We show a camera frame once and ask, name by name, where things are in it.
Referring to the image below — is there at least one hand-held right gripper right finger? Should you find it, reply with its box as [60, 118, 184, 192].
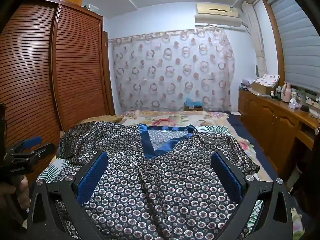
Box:
[211, 151, 294, 240]

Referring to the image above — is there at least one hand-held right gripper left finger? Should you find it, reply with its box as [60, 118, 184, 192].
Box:
[26, 151, 109, 240]

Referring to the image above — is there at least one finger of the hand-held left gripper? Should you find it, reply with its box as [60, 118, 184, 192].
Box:
[7, 136, 43, 153]
[15, 142, 57, 168]

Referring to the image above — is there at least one navy circle print pajama top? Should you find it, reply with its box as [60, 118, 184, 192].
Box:
[56, 121, 260, 240]

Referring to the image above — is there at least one person's left hand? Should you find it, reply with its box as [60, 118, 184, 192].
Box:
[0, 174, 31, 210]

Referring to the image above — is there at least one palm leaf print sheet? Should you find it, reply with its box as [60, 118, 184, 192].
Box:
[36, 124, 273, 240]

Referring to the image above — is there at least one navy bed sheet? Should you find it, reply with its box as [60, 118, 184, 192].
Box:
[226, 112, 278, 178]

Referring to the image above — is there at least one yellow pillow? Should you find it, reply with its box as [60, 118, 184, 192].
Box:
[82, 114, 124, 125]

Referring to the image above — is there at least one wooden sideboard cabinet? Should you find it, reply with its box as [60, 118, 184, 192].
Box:
[237, 89, 320, 175]

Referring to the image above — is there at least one blue cloth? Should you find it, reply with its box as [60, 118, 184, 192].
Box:
[184, 97, 202, 108]

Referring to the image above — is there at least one wooden louvered wardrobe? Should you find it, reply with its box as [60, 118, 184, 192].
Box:
[0, 0, 115, 180]

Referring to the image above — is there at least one pink thermos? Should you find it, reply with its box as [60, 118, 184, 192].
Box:
[282, 82, 292, 102]

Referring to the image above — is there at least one cardboard box with floral cloth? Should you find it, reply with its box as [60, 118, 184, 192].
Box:
[256, 74, 280, 86]

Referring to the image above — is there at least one circle print curtain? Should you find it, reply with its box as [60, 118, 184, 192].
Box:
[108, 27, 237, 112]

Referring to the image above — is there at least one beige side curtain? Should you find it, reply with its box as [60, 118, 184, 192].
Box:
[241, 1, 268, 78]

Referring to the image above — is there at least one grey window blind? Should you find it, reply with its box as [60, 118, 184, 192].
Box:
[269, 0, 320, 90]

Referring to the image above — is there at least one beige air conditioner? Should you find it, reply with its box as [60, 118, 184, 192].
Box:
[194, 3, 247, 32]

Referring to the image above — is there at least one wooden window frame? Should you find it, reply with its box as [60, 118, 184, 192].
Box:
[262, 0, 320, 98]

